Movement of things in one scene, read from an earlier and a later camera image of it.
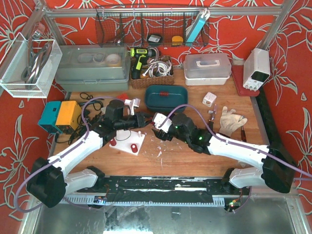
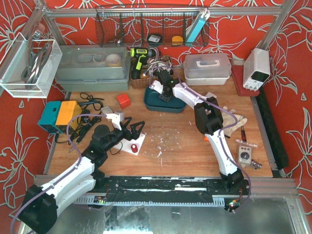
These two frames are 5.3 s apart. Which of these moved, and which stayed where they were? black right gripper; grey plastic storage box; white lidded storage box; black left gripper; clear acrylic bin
Moved: black right gripper; black left gripper
Stayed: clear acrylic bin; grey plastic storage box; white lidded storage box
